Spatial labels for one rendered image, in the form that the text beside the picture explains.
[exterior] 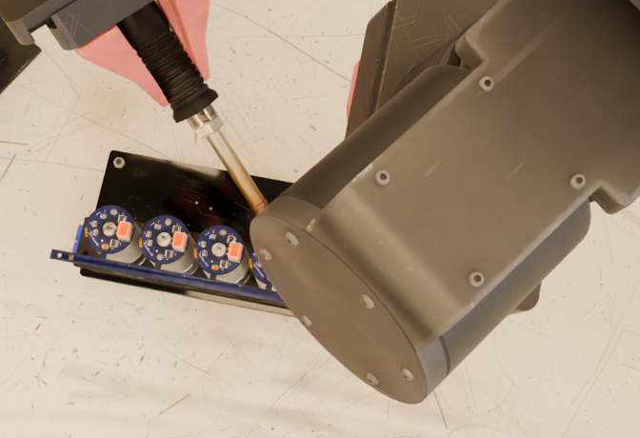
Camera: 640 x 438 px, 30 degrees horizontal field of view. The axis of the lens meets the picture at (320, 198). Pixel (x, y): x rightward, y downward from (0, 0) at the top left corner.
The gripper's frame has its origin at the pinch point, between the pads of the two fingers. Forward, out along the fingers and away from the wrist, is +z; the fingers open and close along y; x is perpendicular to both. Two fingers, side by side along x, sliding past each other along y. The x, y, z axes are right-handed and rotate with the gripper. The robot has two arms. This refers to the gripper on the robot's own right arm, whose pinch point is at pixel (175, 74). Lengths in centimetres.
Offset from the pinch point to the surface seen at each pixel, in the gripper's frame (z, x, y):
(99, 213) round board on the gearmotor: 4.7, -0.2, -6.8
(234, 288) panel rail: 8.1, -6.3, -3.2
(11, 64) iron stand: 3.6, 13.4, -6.7
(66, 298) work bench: 10.5, 2.0, -11.1
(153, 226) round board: 5.7, -2.0, -4.9
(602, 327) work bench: 19.2, -13.1, 11.9
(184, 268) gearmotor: 8.7, -2.7, -4.8
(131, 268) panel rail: 6.3, -3.1, -6.9
